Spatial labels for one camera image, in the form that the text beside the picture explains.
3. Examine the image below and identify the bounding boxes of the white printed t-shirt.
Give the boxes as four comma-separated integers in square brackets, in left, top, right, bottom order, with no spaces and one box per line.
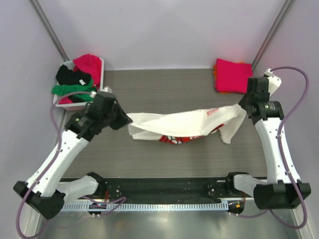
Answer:
[128,104,246,144]

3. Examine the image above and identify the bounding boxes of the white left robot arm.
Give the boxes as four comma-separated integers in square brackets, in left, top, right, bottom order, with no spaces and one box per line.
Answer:
[13,91,132,220]

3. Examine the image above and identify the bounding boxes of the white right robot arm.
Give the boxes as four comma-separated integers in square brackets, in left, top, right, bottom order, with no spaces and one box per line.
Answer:
[224,76,311,210]

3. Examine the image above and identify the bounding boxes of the folded pink t-shirt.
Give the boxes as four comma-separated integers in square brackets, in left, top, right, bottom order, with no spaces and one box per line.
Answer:
[215,58,253,94]

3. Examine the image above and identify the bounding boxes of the crumpled green t-shirt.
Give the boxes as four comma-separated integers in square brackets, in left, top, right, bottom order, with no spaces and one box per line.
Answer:
[51,80,97,103]

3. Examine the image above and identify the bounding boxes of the crumpled black t-shirt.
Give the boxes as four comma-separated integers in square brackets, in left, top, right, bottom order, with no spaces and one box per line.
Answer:
[55,65,91,86]

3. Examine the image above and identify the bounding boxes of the crumpled pink t-shirt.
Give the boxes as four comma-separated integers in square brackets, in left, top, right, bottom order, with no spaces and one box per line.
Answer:
[73,54,104,86]

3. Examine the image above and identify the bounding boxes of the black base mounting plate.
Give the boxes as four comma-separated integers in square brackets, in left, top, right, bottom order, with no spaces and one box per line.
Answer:
[76,177,246,204]

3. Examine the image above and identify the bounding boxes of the right aluminium frame post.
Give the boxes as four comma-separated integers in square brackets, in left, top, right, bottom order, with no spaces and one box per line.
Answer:
[251,0,296,71]

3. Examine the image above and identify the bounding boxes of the aluminium frame post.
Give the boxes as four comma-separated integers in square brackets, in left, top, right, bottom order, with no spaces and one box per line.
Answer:
[251,0,296,71]
[29,0,69,61]

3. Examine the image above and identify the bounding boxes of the white slotted cable duct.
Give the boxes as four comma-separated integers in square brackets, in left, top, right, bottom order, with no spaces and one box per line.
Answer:
[61,201,229,212]

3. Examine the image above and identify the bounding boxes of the left aluminium frame post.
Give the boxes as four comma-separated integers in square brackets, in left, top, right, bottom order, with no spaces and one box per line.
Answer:
[29,0,69,61]

